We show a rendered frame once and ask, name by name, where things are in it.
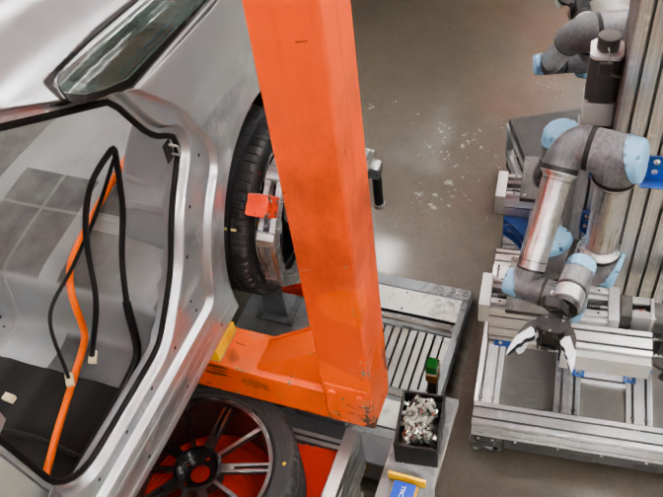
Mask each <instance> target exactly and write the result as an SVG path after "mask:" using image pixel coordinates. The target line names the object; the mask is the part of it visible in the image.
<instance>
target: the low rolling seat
mask: <svg viewBox="0 0 663 497"><path fill-rule="evenodd" d="M580 111H581V109H580V108H574V109H567V110H560V111H553V112H546V113H540V114H533V115H526V116H519V117H512V118H509V122H508V123H507V131H506V146H505V157H506V161H507V162H506V168H507V170H508V172H509V173H510V174H512V175H519V176H521V175H522V174H523V166H524V159H525V156H533V157H540V154H541V145H542V142H541V139H542V136H543V131H544V129H545V127H546V126H547V125H548V124H549V123H550V122H551V121H553V120H556V119H560V118H569V120H571V119H572V120H574V121H576V122H577V120H578V115H579V114H580Z"/></svg>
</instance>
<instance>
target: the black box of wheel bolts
mask: <svg viewBox="0 0 663 497"><path fill-rule="evenodd" d="M445 401H446V395H442V394H434V393H426V392H419V391H411V390H403V394H402V400H401V405H400V410H399V416H398V421H397V427H396V432H395V437H394V443H393V446H394V451H395V461H396V462H404V463H410V464H417V465H424V466H430V467H437V468H438V463H439V456H440V449H441V442H442V435H443V428H444V421H445Z"/></svg>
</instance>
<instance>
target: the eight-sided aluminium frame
mask: <svg viewBox="0 0 663 497"><path fill-rule="evenodd" d="M264 180H265V183H264V189H263V194H266V195H273V189H274V185H275V184H276V190H275V196H277V197H279V203H278V210H277V216H276V218H275V219H271V222H270V228H268V221H269V219H264V218H259V221H258V229H257V246H258V250H259V254H260V258H261V262H262V265H263V269H264V273H265V279H266V281H267V284H272V285H277V286H282V287H287V286H289V285H294V284H298V283H301V281H300V276H299V271H298V266H297V261H296V259H295V261H294V263H293V265H292V267H291V268H290V269H285V265H284V261H283V256H282V252H281V247H280V243H279V228H280V222H281V215H282V209H283V203H284V201H283V196H282V191H281V186H280V181H279V177H278V172H277V167H276V163H275V159H274V158H273V160H272V162H271V164H269V165H268V168H267V171H266V174H265V178H264Z"/></svg>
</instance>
